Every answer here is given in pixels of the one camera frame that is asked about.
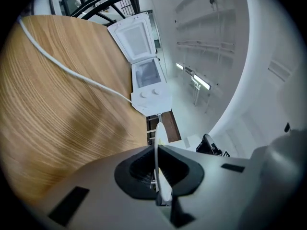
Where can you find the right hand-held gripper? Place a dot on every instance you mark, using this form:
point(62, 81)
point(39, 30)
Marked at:
point(208, 146)

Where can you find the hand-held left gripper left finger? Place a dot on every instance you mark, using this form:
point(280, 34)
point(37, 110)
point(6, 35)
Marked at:
point(96, 200)

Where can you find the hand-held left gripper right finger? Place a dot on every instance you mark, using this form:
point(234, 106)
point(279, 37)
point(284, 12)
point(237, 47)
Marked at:
point(211, 190)

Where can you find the white plate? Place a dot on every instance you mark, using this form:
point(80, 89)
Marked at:
point(160, 133)

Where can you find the white microwave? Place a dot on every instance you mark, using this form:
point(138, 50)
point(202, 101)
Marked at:
point(148, 99)

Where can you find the long ceiling light strip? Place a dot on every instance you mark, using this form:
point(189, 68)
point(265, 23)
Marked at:
point(202, 82)

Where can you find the short ceiling light strip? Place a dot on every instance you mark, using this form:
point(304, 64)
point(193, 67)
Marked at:
point(180, 66)

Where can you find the light wooden table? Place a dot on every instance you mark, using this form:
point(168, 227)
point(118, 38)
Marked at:
point(60, 104)

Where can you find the black metal railing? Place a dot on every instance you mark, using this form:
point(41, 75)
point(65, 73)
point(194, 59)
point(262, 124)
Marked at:
point(96, 6)

